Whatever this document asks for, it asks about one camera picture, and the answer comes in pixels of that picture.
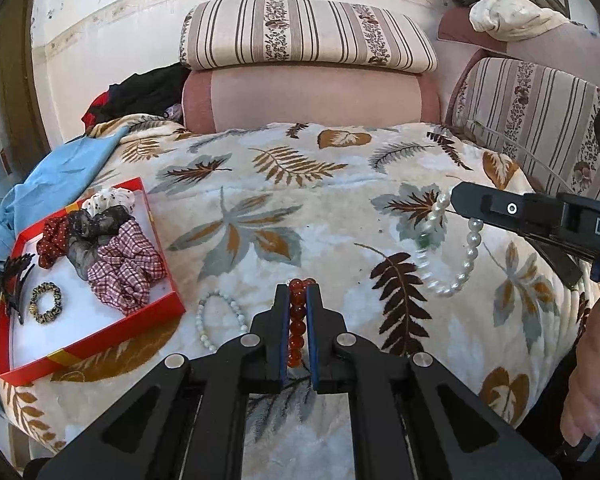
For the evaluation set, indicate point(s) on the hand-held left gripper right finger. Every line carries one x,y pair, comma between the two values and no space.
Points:
314,350

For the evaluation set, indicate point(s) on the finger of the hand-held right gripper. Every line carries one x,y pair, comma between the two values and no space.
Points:
480,205
560,265

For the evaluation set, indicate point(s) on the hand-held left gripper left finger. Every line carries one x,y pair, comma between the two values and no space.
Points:
281,345

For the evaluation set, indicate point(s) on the white pearl strand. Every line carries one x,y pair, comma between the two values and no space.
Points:
472,250

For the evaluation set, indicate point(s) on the red cardboard box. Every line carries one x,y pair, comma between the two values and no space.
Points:
105,341

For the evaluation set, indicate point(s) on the white cherry print scrunchie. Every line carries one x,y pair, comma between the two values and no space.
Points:
100,202

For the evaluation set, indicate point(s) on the red dotted scrunchie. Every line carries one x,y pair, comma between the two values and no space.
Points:
52,240

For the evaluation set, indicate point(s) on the person's right hand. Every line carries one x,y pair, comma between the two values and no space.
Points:
587,385

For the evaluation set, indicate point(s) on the striped floral cushion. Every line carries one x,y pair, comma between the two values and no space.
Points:
220,35
540,110

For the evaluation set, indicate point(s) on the leaf print blanket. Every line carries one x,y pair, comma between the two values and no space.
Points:
330,195

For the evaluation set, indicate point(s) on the plaid scrunchie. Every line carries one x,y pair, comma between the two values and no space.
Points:
130,265

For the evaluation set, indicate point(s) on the pink sofa armrest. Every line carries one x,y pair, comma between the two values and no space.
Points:
545,45

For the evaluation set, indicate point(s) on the white cloth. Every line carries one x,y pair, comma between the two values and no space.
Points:
505,15

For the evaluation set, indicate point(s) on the black grey scrunchie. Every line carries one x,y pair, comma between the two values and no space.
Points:
105,220

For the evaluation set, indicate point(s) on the purple cloth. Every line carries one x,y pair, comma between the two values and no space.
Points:
172,112

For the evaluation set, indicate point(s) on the black hair claw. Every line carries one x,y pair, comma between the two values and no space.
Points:
10,270

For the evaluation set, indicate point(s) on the black clothes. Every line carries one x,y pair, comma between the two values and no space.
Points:
150,90

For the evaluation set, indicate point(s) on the blue cloth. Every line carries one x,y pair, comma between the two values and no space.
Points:
45,170

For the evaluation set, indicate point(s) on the red cloth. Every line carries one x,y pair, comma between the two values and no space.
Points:
92,112

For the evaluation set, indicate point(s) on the wooden door with patterned glass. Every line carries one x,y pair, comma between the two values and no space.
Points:
20,85

